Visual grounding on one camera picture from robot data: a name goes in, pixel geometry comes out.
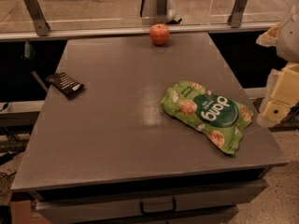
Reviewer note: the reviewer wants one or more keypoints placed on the middle metal rail bracket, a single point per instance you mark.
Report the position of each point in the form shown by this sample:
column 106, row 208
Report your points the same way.
column 158, row 11

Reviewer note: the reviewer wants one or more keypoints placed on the red apple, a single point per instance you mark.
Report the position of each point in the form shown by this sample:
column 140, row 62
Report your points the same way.
column 159, row 34

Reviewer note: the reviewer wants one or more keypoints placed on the left metal rail bracket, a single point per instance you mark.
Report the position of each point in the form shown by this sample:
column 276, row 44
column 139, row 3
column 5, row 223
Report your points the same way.
column 41, row 26

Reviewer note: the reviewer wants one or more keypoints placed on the green rice chip bag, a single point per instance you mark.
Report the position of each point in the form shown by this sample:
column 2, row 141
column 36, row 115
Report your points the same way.
column 219, row 118

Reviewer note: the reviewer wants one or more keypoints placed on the grey cabinet drawer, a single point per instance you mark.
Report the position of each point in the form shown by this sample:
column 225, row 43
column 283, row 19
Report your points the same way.
column 211, row 204

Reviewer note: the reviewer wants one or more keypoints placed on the horizontal metal rail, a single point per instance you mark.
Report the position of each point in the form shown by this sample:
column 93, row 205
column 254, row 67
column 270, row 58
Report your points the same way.
column 87, row 33

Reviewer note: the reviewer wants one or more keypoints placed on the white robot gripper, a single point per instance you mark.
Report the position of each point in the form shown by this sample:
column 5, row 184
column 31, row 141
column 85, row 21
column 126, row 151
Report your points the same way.
column 290, row 38

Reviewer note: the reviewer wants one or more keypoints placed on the right metal rail bracket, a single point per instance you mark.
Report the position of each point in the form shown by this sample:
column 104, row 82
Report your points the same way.
column 236, row 17

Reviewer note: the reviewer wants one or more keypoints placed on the black drawer handle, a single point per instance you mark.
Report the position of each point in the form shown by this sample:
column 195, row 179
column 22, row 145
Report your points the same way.
column 158, row 207

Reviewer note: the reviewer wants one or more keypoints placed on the black snack bar wrapper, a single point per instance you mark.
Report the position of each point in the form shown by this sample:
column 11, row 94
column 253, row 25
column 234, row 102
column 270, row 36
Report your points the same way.
column 68, row 86

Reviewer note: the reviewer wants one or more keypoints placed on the metal rail bracket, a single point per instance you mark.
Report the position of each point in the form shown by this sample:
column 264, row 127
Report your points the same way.
column 158, row 11
column 236, row 17
column 41, row 26

